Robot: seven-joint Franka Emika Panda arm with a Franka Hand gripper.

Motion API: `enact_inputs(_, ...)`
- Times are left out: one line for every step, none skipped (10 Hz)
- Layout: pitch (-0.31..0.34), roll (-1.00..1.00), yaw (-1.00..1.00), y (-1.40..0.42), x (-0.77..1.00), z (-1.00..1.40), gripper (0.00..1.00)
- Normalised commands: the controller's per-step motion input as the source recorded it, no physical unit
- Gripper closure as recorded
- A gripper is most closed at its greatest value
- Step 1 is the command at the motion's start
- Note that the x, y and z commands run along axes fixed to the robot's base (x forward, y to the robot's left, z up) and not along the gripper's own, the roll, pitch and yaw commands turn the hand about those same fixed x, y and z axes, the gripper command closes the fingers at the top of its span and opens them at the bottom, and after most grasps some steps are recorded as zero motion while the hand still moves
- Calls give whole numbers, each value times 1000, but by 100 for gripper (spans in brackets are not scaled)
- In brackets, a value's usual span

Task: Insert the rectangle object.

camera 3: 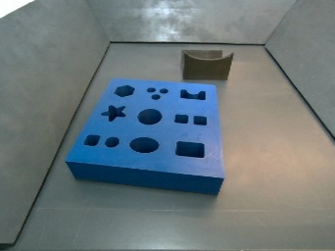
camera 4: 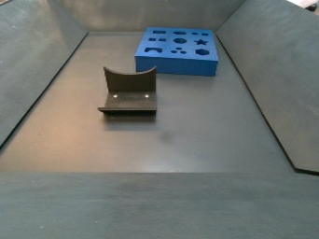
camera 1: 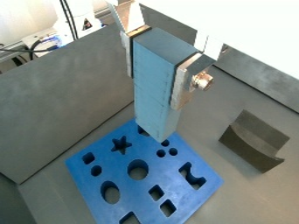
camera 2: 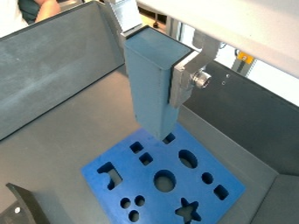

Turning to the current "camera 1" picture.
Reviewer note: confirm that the light blue rectangular block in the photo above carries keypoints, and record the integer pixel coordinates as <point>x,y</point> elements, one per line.
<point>159,52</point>

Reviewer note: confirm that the blue shape sorter board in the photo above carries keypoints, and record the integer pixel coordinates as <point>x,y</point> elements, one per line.
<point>138,181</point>

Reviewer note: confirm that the dark grey foam holder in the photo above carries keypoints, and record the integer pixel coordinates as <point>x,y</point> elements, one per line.
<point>255,141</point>

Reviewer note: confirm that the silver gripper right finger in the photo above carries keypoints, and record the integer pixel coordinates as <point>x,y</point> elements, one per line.
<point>191,75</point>

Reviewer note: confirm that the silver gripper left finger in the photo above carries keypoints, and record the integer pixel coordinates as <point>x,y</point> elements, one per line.
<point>130,21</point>

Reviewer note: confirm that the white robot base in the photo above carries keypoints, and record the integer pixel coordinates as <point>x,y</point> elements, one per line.
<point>76,22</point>

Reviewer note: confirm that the grey foam panel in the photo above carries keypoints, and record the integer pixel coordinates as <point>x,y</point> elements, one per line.
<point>56,98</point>

